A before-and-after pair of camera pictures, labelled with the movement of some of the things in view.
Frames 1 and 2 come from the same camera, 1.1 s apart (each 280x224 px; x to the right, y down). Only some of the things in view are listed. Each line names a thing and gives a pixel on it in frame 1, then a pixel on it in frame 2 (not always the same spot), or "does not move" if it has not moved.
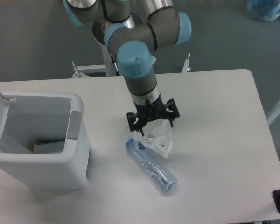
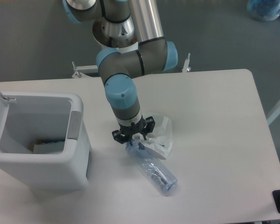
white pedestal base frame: [79, 69] does not move
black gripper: [151, 111] -> [138, 128]
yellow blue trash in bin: [48, 146] does not move
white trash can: [45, 144] does not move
